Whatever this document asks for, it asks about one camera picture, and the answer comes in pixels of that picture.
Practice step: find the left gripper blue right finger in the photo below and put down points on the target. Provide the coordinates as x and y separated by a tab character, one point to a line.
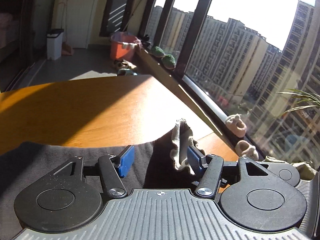
208	171

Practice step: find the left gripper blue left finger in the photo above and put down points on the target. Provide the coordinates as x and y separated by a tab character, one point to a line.
114	167

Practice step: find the black knit sock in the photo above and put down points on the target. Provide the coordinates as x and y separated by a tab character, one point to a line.
55	189

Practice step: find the near pink baby shoe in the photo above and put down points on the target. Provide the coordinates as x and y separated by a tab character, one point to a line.
245	149

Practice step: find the shoes on floor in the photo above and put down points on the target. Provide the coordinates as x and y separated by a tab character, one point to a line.
125	68

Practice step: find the pink plastic bucket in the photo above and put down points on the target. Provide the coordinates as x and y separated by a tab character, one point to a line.
124	46

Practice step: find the far green slipper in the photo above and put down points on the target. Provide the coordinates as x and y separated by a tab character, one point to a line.
156	51

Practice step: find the green leafy plant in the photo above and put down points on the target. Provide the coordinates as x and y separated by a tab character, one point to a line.
301	100

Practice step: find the white trash bin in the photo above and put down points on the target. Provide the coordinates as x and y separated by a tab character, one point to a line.
54	44

